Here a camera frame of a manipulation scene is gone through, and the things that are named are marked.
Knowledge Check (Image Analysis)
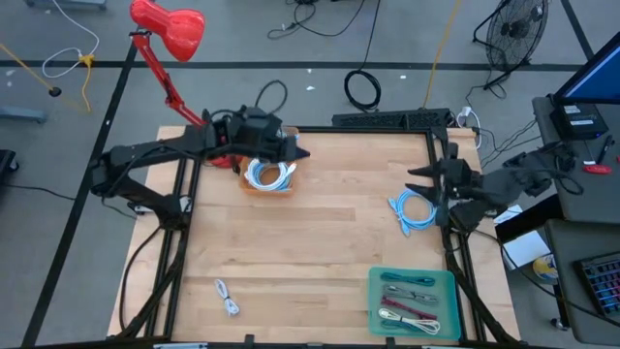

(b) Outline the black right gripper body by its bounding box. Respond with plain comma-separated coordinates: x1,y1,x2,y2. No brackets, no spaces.
443,159,490,203

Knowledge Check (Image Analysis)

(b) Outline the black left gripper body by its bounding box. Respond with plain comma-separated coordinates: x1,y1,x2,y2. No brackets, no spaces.
227,131,297,165

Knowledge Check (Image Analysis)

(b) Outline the light blue cable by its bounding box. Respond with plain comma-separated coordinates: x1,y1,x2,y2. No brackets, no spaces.
249,162,292,191
386,187,440,238

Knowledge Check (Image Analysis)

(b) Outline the white thick cable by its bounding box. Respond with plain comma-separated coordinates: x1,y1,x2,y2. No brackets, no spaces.
243,158,298,193

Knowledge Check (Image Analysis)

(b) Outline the teal braided cable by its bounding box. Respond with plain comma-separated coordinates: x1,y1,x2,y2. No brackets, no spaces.
379,317,427,334
379,270,437,288

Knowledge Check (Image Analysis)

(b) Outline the grey braided cable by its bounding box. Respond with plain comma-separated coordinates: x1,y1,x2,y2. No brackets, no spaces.
381,283,441,306

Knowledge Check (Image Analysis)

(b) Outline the pink braided cable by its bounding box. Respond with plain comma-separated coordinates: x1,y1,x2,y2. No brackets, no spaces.
379,295,439,322

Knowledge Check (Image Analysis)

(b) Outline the small white cable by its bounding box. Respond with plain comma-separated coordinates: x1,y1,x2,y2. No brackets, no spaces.
213,277,242,318

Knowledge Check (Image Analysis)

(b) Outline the white paper sheet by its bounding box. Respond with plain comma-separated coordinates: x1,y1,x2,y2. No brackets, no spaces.
492,203,524,226
502,229,552,271

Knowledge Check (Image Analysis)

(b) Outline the orange translucent bin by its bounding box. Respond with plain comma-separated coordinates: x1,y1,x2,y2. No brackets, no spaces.
239,125,300,199

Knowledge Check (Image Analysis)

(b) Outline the black keyboard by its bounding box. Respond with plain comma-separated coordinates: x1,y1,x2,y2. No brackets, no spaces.
331,109,451,131

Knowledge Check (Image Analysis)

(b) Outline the white power adapter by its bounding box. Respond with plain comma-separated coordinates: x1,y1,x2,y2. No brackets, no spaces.
456,105,484,150

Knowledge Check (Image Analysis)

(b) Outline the round blue yellow disc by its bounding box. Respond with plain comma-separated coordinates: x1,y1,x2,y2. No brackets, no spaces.
531,253,559,286

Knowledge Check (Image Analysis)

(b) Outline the teal plastic tray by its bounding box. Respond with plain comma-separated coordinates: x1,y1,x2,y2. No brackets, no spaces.
366,266,462,341

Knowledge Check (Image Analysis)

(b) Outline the grey side desk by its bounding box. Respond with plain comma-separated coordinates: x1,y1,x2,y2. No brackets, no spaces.
531,94,620,225

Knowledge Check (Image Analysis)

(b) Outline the black mini computer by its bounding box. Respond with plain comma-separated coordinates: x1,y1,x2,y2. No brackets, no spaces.
548,103,610,142

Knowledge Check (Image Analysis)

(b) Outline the black pen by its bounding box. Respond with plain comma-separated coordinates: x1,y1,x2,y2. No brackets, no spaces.
598,135,615,164

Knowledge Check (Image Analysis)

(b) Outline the red desk lamp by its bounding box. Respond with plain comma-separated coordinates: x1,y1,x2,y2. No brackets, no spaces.
128,0,244,170

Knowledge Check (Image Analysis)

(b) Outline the backlit keyboard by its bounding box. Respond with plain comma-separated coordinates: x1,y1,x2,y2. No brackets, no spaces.
573,250,620,320

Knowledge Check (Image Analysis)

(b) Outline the black floor fan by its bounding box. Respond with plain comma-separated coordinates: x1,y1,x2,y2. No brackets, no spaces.
472,0,551,92

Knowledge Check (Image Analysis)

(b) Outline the desk monitor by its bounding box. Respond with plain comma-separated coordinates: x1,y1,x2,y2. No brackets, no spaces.
553,31,620,106

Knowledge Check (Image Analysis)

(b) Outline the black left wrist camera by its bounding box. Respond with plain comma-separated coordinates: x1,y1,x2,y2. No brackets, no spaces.
239,105,284,133

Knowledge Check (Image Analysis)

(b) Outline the black aluminium rig frame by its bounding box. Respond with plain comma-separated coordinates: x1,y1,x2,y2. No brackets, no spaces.
108,124,522,349

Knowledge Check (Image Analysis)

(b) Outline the black coiled floor cable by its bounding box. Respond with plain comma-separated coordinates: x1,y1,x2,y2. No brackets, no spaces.
342,0,384,112

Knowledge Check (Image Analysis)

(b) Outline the long yellow hanging cord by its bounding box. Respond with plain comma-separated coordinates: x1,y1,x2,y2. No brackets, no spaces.
420,0,462,109

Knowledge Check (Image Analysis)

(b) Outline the yellow floor cord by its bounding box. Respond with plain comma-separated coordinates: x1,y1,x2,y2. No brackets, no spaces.
0,42,96,115

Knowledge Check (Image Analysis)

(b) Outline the white metal bracket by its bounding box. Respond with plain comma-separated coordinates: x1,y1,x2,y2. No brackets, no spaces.
153,341,209,349

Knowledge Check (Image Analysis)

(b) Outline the white floor cable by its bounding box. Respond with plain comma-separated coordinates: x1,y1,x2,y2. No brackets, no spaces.
41,0,102,79

